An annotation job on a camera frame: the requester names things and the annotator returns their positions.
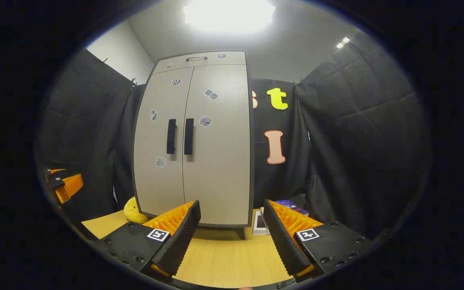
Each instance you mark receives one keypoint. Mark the large ceiling light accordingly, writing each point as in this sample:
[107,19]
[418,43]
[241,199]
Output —
[228,14]

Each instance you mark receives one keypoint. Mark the yellow plush toy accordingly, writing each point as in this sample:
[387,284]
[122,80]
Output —
[133,211]

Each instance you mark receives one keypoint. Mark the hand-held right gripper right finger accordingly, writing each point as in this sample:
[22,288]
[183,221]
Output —
[282,241]

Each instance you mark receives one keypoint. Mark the grey double-door shoe cabinet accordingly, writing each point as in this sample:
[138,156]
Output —
[199,59]

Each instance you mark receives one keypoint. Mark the black backdrop cloth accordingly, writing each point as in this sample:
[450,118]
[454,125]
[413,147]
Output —
[357,141]

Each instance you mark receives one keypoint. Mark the small ceiling light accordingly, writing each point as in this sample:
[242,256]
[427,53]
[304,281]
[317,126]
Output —
[342,42]

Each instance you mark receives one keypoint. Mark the blue book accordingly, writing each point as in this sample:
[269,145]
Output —
[292,206]

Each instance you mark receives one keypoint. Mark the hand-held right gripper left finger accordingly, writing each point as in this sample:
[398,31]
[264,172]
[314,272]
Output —
[181,241]

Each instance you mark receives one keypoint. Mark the grey cabinet drawer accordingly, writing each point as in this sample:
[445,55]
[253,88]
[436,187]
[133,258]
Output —
[208,64]

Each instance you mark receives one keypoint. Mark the white book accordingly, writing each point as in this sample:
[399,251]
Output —
[259,229]

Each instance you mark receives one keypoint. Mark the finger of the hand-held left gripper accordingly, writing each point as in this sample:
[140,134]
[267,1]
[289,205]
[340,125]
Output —
[71,187]
[56,174]

